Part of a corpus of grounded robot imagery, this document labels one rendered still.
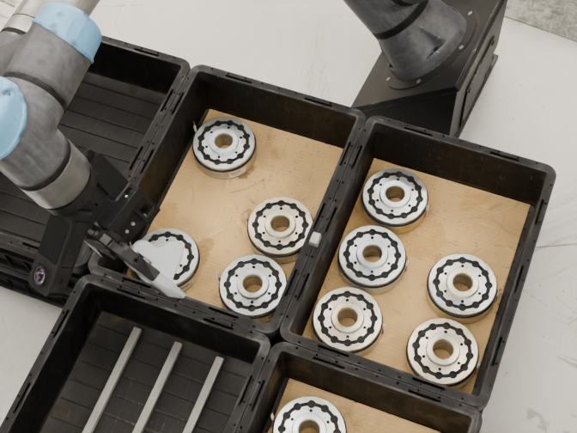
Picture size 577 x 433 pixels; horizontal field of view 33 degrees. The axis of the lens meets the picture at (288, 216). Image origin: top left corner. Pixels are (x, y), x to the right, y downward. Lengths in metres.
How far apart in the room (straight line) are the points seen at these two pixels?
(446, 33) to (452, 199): 0.28
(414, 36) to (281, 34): 0.38
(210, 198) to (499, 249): 0.46
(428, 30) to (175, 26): 0.56
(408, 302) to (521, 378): 0.24
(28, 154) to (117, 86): 0.71
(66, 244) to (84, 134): 0.57
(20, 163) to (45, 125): 0.05
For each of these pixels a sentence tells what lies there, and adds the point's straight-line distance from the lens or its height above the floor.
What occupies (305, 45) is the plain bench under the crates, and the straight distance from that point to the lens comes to 1.93.
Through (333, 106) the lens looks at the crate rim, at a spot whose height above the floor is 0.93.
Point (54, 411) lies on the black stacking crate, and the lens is 1.50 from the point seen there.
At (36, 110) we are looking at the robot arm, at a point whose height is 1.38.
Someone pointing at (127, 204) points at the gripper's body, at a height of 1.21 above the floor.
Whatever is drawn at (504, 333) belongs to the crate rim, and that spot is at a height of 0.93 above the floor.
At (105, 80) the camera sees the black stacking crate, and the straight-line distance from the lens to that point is 1.76.
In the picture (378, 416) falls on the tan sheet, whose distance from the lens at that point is 1.44.
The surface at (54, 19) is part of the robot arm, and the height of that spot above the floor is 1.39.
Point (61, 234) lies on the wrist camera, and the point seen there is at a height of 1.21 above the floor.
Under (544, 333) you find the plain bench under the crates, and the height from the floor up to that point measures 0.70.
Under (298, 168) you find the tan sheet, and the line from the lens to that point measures 1.61.
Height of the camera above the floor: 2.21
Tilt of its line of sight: 61 degrees down
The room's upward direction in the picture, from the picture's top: 5 degrees counter-clockwise
